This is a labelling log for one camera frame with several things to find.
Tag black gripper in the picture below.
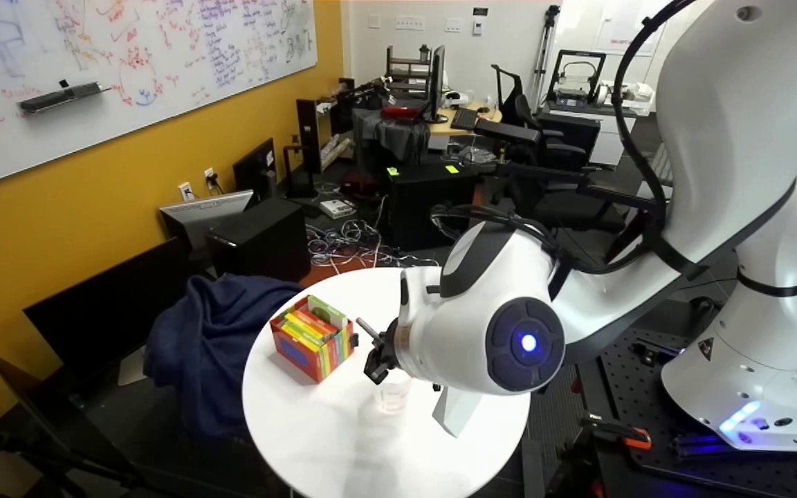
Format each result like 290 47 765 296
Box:
362 316 413 388

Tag clear plastic measuring container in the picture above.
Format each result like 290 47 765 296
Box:
370 367 417 419

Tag red box of colourful books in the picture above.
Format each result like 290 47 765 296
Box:
268 289 362 388

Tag black tower with green lights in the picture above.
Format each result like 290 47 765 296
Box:
380 154 478 251

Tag black computer case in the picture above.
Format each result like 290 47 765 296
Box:
204 197 312 285

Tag dark blue cloth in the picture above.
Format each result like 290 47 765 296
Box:
144 271 308 440

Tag grey cloth covered desk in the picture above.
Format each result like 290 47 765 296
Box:
351 104 437 168

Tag black monitor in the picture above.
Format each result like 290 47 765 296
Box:
229 136 281 202

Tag grey monitor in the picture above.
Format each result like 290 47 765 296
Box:
157 188 258 253

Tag black perforated robot table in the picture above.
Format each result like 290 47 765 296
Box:
517 321 797 498

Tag black flat panel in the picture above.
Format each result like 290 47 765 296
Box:
22 235 193 389

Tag metal shelf rack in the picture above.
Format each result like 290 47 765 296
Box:
383 40 448 103

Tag black framed picture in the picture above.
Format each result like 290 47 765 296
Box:
545 47 608 104

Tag tangled floor cables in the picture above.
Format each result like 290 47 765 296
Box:
301 216 383 271

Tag black clamp with orange handle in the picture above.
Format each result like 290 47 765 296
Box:
577 410 655 457

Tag wall whiteboard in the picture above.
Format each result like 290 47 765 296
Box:
0 0 321 199

